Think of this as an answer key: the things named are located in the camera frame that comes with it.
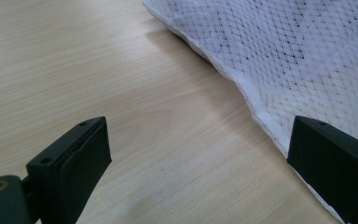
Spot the white mesh laundry bag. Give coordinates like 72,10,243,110
142,0,358,224

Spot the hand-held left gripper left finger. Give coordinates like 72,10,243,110
21,116,113,224

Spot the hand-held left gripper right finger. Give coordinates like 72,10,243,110
286,115,358,224

